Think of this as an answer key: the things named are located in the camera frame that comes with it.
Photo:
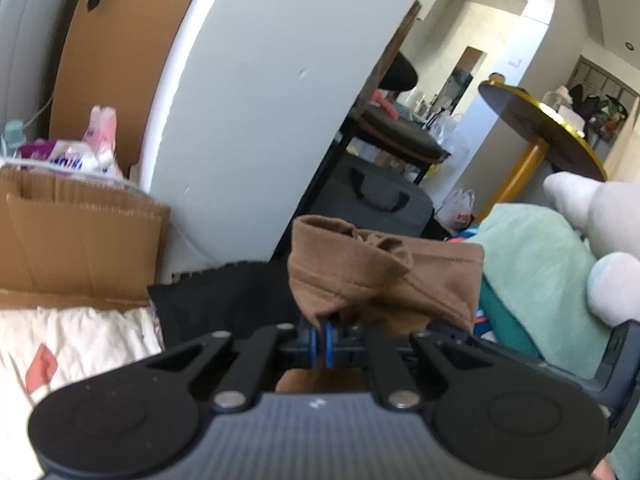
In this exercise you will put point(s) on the black bag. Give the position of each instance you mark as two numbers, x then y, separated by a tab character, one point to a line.
375	200

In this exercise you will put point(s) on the teal printed garment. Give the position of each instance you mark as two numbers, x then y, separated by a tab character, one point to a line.
505	320

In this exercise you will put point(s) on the round yellow-edged table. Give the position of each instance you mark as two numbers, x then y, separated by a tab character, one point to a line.
545	130

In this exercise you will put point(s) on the dark cushioned stool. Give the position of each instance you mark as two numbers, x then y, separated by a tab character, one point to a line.
400	135

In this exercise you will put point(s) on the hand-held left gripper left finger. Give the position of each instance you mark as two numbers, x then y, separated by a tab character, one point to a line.
314	345

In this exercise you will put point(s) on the white plastic bag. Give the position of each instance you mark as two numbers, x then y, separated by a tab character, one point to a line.
457	207

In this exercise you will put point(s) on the tall cardboard box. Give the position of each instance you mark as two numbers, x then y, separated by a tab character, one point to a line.
115	50

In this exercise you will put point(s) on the folded black garment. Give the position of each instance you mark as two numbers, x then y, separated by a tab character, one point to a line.
225	300

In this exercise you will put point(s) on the light blue bottle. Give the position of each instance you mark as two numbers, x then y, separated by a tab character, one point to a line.
12	137

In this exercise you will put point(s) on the brown printed t-shirt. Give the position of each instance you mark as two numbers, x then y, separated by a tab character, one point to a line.
390	280

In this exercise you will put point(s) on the mint green blanket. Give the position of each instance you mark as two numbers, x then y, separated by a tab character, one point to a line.
535	260

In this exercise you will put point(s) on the pink and white plastic packet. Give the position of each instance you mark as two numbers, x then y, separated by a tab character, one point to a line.
75	155

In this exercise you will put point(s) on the white printed bed sheet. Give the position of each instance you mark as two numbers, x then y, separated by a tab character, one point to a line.
80	340

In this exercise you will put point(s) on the flattened cardboard sheet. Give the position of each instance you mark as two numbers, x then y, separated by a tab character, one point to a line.
80	240

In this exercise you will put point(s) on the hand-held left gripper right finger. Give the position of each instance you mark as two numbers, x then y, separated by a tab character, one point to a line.
329	345

